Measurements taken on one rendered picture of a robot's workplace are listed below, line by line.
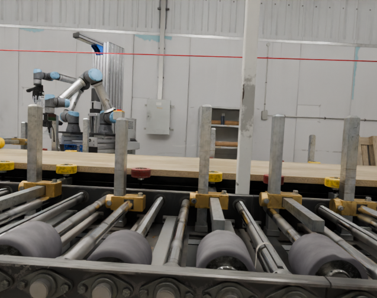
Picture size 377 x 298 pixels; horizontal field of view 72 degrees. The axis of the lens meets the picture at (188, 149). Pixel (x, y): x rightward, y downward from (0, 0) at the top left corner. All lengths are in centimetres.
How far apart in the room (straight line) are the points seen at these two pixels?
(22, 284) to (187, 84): 447
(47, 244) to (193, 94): 434
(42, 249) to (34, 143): 55
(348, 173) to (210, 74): 405
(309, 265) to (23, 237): 53
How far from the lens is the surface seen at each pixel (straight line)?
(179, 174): 113
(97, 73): 260
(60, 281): 51
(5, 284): 56
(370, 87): 594
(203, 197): 92
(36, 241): 60
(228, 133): 478
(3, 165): 133
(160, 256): 72
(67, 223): 77
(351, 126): 104
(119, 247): 50
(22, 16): 587
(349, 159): 104
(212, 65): 492
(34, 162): 109
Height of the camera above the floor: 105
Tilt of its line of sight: 3 degrees down
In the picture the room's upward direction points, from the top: 3 degrees clockwise
